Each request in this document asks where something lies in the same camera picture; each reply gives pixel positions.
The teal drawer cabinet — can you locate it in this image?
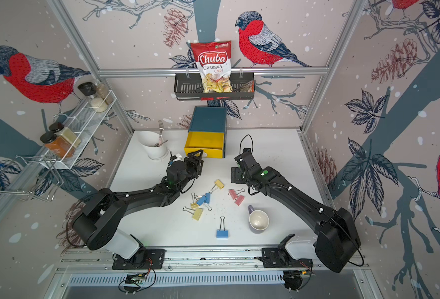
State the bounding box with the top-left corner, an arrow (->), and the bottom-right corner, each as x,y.
188,106 -> 227,155

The chrome wire rack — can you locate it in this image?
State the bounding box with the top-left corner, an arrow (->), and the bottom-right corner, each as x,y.
0,156 -> 67,202

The blue binder clip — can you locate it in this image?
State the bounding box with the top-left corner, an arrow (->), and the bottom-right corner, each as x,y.
204,193 -> 213,211
216,216 -> 229,239
196,194 -> 208,206

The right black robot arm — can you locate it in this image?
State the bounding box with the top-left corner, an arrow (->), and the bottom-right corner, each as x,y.
231,148 -> 361,273

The orange spice jar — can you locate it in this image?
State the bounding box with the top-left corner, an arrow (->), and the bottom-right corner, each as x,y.
40,132 -> 75,159

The white wire spice rack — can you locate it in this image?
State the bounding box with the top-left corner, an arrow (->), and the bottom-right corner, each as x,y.
42,91 -> 117,169

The brown spice jar rear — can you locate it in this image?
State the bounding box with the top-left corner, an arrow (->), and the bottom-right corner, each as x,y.
94,80 -> 113,105

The yellow binder clip small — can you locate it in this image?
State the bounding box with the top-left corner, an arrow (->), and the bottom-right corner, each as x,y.
191,193 -> 199,209

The black wire wall basket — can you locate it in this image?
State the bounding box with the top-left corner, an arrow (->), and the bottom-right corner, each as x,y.
174,73 -> 255,101

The blue binder clip front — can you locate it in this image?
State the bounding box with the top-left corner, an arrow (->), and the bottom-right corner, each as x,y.
216,216 -> 229,239

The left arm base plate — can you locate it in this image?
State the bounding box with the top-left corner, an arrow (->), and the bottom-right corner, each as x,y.
112,248 -> 166,270

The metal fork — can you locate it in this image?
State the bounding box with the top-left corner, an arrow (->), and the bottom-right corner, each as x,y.
155,120 -> 166,148

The Chuba cassava chips bag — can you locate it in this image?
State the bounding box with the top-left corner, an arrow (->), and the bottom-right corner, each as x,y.
191,41 -> 233,93

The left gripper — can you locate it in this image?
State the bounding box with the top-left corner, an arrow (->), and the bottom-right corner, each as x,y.
176,149 -> 205,193

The yellow top drawer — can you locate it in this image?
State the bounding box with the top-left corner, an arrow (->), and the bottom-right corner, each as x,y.
184,132 -> 225,159

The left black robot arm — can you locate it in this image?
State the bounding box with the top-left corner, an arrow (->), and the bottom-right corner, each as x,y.
72,149 -> 203,267

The purple mug white inside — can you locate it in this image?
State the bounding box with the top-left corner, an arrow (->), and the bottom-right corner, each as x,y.
248,205 -> 270,234

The yellow binder clip lower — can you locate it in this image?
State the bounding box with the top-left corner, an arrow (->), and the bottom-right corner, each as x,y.
182,207 -> 203,221

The white utensil cup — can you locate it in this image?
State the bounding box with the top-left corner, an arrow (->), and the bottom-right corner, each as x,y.
137,131 -> 168,161

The white spice jar black lid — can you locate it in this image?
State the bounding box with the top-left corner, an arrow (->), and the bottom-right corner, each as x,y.
78,82 -> 109,113

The yellow spice jar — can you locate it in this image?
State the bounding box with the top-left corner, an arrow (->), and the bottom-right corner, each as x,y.
49,122 -> 82,148

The pink binder clip pair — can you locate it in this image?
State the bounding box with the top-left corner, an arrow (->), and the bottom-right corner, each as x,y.
228,188 -> 245,200
234,195 -> 245,206

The yellow binder clip upper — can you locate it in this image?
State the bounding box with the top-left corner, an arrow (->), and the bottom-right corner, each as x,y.
210,179 -> 224,193

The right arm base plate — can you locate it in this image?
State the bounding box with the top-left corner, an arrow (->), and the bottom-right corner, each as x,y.
257,247 -> 313,269

